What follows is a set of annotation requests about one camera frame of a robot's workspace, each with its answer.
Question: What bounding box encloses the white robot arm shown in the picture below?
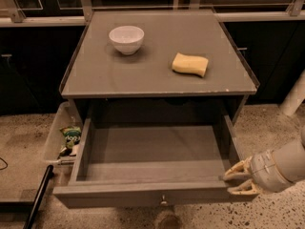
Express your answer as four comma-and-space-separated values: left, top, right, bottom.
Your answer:
222, 128, 305, 196

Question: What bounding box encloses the white railing bar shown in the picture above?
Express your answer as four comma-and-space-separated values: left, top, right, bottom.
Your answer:
0, 10, 305, 28

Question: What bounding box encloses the black pole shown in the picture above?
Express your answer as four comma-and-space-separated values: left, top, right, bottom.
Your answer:
23, 165, 53, 229

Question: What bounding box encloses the grey drawer cabinet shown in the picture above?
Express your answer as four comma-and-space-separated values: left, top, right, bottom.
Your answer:
58, 9, 260, 129

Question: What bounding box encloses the black cable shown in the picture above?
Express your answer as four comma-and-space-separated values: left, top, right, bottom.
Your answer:
0, 156, 10, 172

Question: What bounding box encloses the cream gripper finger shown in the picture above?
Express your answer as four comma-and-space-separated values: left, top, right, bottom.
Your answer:
223, 157, 252, 181
227, 179, 260, 196

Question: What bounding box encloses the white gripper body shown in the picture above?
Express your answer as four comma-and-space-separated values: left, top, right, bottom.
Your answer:
250, 150, 293, 193

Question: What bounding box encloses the grey top drawer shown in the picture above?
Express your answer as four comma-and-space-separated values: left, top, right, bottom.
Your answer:
53, 115, 254, 208

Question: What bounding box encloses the green snack bag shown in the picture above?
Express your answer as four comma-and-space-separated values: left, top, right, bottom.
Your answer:
60, 126, 81, 149

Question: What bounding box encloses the white ceramic bowl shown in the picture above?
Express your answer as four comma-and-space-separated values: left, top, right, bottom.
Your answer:
109, 26, 145, 55

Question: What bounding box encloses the yellow sponge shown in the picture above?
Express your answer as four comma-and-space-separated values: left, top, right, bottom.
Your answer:
172, 52, 209, 77

